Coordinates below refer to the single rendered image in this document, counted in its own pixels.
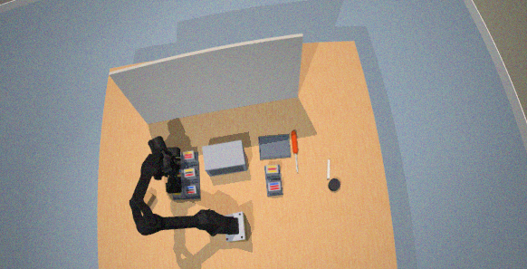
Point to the orange-handled screwdriver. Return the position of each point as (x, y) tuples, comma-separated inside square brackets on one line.
[(295, 146)]

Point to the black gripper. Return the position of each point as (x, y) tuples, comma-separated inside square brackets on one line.
[(174, 181)]

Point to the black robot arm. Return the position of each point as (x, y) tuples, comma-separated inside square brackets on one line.
[(149, 223)]

